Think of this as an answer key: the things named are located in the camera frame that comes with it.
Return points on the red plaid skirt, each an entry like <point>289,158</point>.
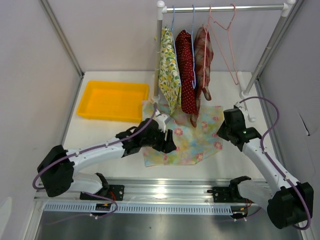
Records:
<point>199,53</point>

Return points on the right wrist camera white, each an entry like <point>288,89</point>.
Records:
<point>240,106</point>

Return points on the blue wire hanger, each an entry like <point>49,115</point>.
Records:
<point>172,31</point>
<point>193,50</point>

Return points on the yellow plastic tray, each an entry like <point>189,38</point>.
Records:
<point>113,101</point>

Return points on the blue wire hanger left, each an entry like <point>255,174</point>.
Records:
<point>172,31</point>

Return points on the metal clothes rack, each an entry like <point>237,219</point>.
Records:
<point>287,11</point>

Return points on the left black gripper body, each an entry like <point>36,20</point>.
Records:
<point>163,139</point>

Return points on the blue wire hanger right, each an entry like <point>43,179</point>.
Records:
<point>193,50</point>

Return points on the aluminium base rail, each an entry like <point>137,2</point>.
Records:
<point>165,191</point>

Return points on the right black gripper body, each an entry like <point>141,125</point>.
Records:
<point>227,131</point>

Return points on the lemon print skirt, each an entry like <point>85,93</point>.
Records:
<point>169,81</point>

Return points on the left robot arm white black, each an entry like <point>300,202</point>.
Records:
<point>60,170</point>

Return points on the red polka dot skirt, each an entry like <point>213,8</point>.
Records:
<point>185,60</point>

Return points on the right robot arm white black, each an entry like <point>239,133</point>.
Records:
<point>287,201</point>

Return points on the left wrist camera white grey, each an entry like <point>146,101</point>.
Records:
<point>162,119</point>

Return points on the slotted cable duct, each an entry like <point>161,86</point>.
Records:
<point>124,208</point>

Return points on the pastel floral cloth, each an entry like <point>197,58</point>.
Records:
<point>193,144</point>

